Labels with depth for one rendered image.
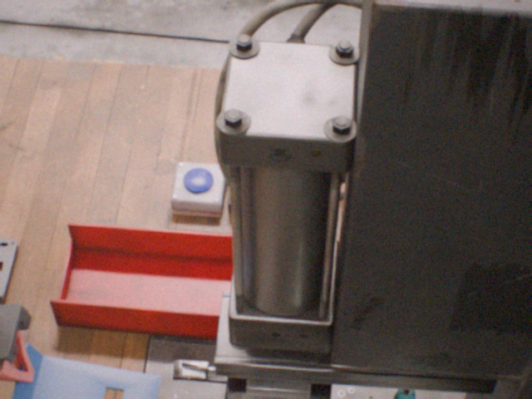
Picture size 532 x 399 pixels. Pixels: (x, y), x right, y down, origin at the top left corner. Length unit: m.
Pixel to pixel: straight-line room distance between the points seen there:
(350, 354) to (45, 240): 0.63
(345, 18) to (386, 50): 2.39
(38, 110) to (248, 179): 0.84
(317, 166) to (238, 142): 0.06
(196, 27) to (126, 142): 1.48
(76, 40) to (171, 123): 1.47
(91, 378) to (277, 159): 0.54
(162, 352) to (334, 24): 1.80
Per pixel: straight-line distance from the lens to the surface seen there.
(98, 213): 1.41
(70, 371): 1.18
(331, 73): 0.72
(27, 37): 2.99
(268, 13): 0.76
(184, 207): 1.38
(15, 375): 1.13
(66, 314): 1.29
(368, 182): 0.68
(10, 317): 1.09
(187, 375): 1.18
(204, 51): 2.87
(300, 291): 0.84
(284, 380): 0.97
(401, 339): 0.85
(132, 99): 1.54
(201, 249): 1.33
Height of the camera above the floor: 2.03
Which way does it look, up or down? 53 degrees down
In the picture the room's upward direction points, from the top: straight up
